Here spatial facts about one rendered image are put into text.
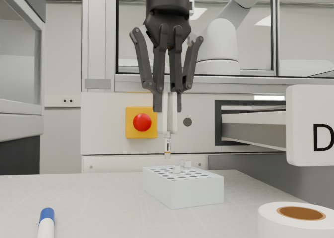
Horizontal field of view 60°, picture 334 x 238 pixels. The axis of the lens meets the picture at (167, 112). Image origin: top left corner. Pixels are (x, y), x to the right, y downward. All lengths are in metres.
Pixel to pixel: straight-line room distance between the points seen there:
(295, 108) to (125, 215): 0.26
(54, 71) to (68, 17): 0.74
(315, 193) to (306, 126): 0.46
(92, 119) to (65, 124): 3.35
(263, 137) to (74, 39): 3.77
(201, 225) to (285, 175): 0.49
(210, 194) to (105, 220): 0.15
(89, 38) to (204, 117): 0.33
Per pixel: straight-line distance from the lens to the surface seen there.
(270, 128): 0.51
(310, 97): 0.44
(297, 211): 0.31
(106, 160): 0.70
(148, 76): 0.47
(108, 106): 0.70
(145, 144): 0.70
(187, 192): 0.41
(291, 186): 0.83
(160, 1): 0.49
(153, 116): 0.65
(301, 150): 0.43
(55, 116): 4.09
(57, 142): 4.09
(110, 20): 0.74
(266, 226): 0.27
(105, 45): 0.72
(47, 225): 0.33
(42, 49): 1.70
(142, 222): 0.37
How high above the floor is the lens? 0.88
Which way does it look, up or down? 1 degrees up
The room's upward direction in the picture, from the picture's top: straight up
